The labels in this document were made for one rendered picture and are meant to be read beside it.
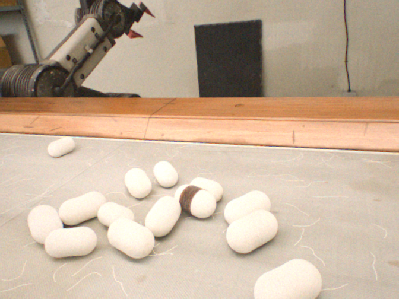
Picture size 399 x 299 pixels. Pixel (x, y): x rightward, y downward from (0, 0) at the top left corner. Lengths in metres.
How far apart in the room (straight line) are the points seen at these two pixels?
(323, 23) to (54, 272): 2.15
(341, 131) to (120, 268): 0.26
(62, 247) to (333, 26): 2.15
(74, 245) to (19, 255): 0.05
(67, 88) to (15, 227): 0.62
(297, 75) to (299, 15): 0.36
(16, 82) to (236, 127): 0.61
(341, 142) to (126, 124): 0.26
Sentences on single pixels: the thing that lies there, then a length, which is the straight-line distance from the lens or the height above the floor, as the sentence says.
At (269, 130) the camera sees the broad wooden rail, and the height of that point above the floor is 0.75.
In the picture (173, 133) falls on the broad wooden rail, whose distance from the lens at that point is 0.42.
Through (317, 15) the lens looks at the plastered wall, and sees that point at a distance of 2.28.
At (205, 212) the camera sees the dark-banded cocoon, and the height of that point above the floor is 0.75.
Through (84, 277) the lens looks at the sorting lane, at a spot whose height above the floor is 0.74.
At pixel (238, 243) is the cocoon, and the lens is 0.22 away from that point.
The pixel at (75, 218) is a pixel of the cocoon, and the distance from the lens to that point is 0.29.
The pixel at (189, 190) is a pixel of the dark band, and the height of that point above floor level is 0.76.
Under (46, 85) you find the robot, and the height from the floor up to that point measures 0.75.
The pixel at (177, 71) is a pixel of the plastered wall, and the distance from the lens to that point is 2.53.
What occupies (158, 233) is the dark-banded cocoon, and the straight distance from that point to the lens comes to 0.25.
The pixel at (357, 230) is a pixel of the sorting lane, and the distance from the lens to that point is 0.26.
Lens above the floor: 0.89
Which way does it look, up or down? 24 degrees down
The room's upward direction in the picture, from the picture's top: 6 degrees counter-clockwise
